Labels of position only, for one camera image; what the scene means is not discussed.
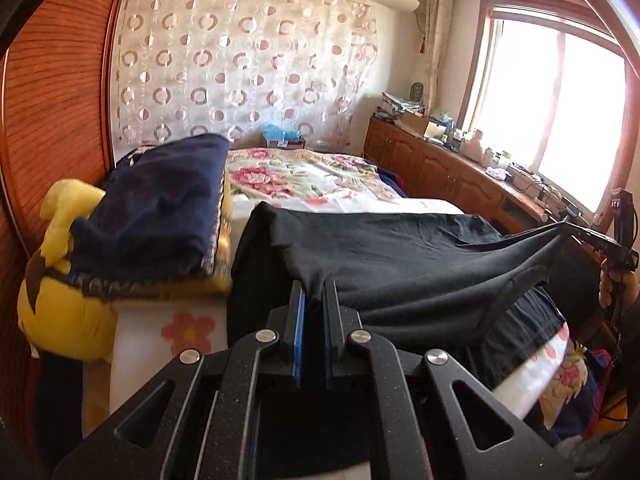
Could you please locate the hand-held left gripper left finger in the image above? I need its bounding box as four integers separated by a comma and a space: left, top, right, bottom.
50, 280, 307, 480

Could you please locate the window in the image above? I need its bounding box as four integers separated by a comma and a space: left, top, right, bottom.
460, 5, 628, 216

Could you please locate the reddish wooden slatted headboard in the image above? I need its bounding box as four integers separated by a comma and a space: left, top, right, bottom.
0, 0, 136, 411

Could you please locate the floral print quilt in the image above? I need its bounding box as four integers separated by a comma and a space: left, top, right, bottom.
224, 147, 406, 211

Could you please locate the blue plastic bag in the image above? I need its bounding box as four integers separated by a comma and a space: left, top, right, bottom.
260, 122, 306, 147

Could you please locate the yellow plush toy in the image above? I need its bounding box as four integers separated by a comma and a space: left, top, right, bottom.
17, 178, 118, 363

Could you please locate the folded yellow patterned blanket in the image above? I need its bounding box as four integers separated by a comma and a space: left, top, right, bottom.
70, 147, 236, 303

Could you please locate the black t-shirt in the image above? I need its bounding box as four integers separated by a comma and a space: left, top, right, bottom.
227, 201, 601, 391

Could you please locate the beige tied curtain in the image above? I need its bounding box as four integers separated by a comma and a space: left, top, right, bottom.
417, 0, 453, 111

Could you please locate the white pink-flower bed sheet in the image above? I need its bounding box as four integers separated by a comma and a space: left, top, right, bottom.
82, 195, 591, 426

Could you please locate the stack of books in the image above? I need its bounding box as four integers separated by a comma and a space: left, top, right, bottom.
375, 92, 426, 121

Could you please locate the folded navy blue cloth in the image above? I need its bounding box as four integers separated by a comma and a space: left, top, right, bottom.
70, 134, 231, 277

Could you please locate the cardboard box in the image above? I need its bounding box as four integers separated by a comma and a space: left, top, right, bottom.
400, 110, 431, 133

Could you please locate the circle-patterned sheer curtain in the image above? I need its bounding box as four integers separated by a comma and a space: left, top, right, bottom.
116, 0, 378, 153

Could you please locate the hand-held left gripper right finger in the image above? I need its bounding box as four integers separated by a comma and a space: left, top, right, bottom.
322, 279, 568, 480

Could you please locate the wooden cabinet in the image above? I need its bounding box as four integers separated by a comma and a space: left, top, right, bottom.
363, 117, 601, 261

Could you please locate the person's right hand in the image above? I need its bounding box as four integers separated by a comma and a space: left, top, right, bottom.
598, 256, 640, 311

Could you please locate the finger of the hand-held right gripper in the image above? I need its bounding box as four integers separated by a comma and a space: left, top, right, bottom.
562, 222, 601, 250

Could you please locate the white box device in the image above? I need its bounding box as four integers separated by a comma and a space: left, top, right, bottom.
505, 162, 543, 191

